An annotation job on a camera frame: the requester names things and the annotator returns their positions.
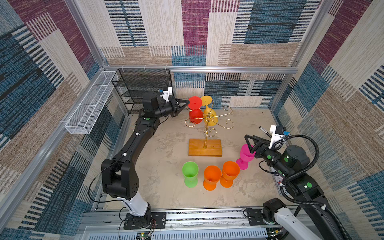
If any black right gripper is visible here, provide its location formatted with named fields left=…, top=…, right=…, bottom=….
left=243, top=135, right=292, bottom=178

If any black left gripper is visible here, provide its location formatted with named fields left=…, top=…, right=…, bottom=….
left=153, top=98, right=189, bottom=120

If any red wine glass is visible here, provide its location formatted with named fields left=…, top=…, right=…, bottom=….
left=188, top=96, right=203, bottom=124

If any pink wine glass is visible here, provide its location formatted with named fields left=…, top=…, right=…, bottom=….
left=236, top=144, right=255, bottom=170

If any large orange wine glass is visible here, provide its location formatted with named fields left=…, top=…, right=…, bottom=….
left=220, top=161, right=240, bottom=188

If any small orange wine glass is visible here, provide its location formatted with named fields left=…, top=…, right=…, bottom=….
left=203, top=166, right=222, bottom=191

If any green wine glass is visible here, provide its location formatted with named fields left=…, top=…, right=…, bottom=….
left=182, top=162, right=199, bottom=188

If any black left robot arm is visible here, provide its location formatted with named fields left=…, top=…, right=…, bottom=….
left=101, top=92, right=190, bottom=228

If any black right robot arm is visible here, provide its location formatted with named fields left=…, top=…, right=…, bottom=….
left=245, top=131, right=351, bottom=240

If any yellow wine glass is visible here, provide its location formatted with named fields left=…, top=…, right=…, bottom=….
left=201, top=96, right=218, bottom=127

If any black mesh shelf rack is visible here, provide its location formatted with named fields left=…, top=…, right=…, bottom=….
left=112, top=69, right=173, bottom=114

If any black white marker pen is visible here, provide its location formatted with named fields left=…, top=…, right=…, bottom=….
left=259, top=126, right=272, bottom=138

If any printed booklet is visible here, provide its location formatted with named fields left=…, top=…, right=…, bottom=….
left=273, top=171, right=285, bottom=188

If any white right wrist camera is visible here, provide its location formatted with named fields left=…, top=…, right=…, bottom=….
left=269, top=125, right=291, bottom=150

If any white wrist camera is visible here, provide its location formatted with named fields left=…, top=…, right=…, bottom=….
left=158, top=87, right=173, bottom=103
left=269, top=125, right=291, bottom=150

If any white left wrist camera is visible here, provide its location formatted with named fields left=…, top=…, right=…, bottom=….
left=158, top=87, right=173, bottom=103

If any gold wire wine glass rack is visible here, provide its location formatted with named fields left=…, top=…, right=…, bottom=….
left=185, top=107, right=235, bottom=157

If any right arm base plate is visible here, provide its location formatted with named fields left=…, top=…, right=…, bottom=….
left=244, top=208, right=267, bottom=226

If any white wire basket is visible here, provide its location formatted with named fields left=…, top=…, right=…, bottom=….
left=65, top=71, right=116, bottom=135

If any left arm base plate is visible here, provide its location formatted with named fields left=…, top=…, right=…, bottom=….
left=123, top=212, right=167, bottom=230

